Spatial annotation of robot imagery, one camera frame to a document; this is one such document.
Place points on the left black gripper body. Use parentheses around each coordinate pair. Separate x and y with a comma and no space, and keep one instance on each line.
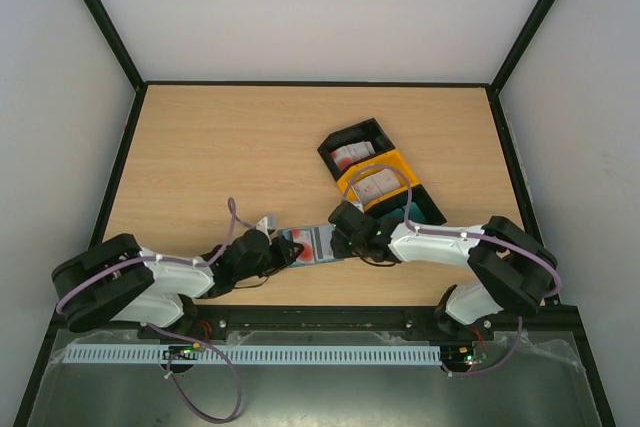
(279,252)

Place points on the light blue slotted cable duct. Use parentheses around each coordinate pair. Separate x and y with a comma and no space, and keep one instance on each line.
(254,355)

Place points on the yellow bin with cards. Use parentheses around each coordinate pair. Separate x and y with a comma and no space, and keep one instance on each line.
(392,160)

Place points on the black bin with red cards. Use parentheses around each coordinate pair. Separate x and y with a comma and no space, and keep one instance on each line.
(368,130)

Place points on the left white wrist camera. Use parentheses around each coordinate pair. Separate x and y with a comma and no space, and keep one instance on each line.
(267,225)

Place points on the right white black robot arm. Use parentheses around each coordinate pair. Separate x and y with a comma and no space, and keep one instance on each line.
(513,272)

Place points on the black bin with teal cards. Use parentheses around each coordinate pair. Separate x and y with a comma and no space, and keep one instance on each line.
(422,209)

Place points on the stack of white red cards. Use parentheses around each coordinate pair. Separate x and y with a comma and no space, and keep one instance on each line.
(347,155)

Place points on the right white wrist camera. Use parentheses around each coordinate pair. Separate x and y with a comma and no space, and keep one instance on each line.
(357,205)

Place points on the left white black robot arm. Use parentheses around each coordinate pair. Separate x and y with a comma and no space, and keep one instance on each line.
(120,281)

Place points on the stack of cards yellow bin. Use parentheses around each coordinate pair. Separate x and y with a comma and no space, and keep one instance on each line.
(375,186)

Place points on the teal card holder wallet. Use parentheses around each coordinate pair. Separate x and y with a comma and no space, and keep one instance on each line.
(316,242)

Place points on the black aluminium frame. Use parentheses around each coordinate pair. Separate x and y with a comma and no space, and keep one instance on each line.
(554,316)

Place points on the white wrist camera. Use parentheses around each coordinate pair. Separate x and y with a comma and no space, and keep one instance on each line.
(267,225)
(357,205)

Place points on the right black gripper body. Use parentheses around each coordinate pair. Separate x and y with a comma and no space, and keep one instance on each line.
(338,242)

